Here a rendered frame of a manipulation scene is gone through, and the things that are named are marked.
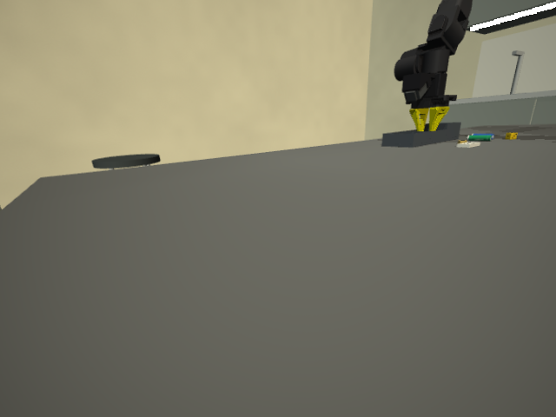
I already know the white domino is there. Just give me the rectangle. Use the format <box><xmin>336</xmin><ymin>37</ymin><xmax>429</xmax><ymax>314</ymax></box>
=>
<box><xmin>457</xmin><ymin>142</ymin><xmax>480</xmax><ymax>148</ymax></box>

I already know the green aa battery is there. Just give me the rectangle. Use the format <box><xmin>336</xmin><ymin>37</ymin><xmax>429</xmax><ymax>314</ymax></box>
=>
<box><xmin>467</xmin><ymin>136</ymin><xmax>492</xmax><ymax>141</ymax></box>

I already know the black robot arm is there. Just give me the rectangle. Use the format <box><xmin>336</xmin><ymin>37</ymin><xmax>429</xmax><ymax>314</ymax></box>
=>
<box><xmin>394</xmin><ymin>0</ymin><xmax>473</xmax><ymax>102</ymax></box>

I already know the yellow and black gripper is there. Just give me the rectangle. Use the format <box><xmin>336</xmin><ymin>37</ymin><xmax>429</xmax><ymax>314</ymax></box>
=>
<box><xmin>406</xmin><ymin>95</ymin><xmax>457</xmax><ymax>131</ymax></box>

